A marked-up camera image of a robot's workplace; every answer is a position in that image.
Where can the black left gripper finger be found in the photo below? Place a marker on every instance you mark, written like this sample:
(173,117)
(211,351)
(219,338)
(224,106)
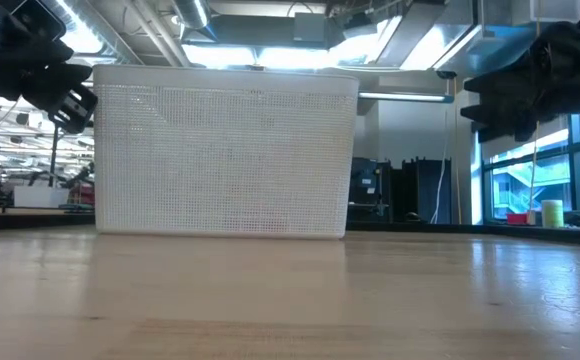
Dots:
(55,82)
(77,110)

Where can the black cabinet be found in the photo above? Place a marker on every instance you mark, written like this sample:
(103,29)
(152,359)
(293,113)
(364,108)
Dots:
(420,190)

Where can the grey ceiling box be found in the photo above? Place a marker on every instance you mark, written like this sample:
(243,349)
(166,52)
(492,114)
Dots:
(309,27)

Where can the black aluminium table frame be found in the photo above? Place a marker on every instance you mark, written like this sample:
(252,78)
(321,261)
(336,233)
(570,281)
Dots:
(520,234)

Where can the white perforated plastic basket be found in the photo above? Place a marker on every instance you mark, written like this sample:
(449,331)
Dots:
(220,160)

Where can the long ceiling light fixture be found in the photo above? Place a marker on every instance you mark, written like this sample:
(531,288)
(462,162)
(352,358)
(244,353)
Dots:
(405,97)

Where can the round silver air duct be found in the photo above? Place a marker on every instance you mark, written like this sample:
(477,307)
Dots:
(192,12)

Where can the white box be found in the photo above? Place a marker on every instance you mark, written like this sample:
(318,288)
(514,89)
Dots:
(40,196)

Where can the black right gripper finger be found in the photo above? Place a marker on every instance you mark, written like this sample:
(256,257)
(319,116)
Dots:
(505,120)
(505,85)

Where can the red tray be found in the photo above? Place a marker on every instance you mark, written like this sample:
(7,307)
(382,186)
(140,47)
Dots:
(516,219)

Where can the pale green cylinder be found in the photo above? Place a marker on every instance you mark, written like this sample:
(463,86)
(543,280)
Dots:
(552,215)

